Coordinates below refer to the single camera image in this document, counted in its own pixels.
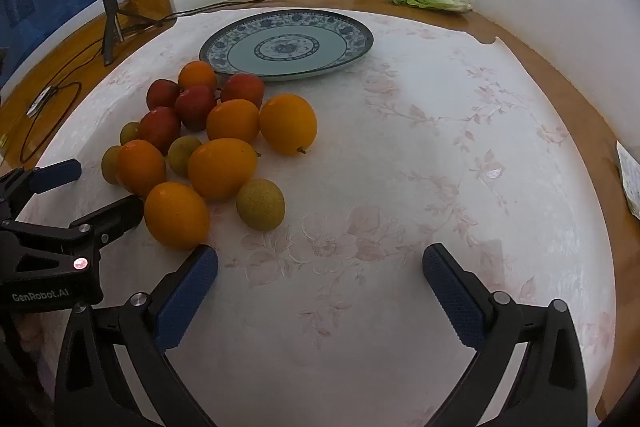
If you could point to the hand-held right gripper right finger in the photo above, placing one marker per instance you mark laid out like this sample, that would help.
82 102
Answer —
452 292

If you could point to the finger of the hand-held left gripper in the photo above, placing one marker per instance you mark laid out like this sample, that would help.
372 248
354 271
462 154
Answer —
117 214
55 174

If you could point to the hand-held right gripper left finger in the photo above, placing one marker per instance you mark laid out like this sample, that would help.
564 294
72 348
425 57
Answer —
187 297

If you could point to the small green round fruit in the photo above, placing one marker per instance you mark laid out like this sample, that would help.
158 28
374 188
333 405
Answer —
260 204
109 164
184 155
129 133

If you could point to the orange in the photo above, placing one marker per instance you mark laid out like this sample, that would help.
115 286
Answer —
288 124
233 121
197 76
221 168
176 215
141 168

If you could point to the red apple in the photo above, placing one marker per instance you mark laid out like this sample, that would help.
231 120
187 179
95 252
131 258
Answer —
162 93
242 89
159 128
196 107

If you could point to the blue patterned ceramic plate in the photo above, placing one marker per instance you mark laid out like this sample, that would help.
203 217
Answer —
320 47

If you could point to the small white device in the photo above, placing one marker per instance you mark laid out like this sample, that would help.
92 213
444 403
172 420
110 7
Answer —
40 102

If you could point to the white floral tablecloth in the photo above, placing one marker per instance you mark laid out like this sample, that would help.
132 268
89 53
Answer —
400 182

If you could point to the black tripod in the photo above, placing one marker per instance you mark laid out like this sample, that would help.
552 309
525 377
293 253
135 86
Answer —
110 32

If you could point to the white paper sheet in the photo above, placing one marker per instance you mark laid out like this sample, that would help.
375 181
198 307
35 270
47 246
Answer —
630 182

